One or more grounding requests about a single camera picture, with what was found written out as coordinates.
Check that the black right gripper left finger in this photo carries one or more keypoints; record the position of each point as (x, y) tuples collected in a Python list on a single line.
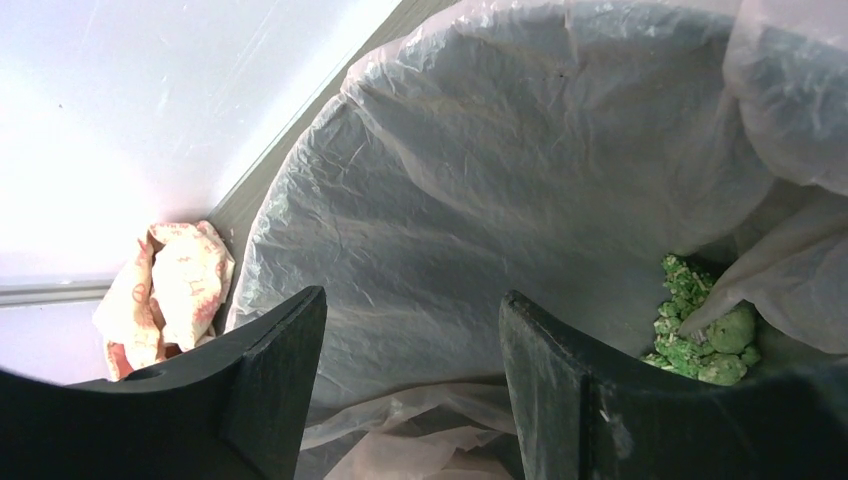
[(233, 408)]

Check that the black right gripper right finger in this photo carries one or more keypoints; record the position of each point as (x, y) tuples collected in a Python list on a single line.
[(584, 410)]

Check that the pink plastic trash bag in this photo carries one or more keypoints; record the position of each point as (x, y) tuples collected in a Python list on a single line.
[(560, 149)]

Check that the green litter clumps in bin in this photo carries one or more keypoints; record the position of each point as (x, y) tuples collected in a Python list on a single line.
[(723, 352)]

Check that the pink floral cloth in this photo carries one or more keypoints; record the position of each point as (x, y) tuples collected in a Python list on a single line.
[(163, 301)]

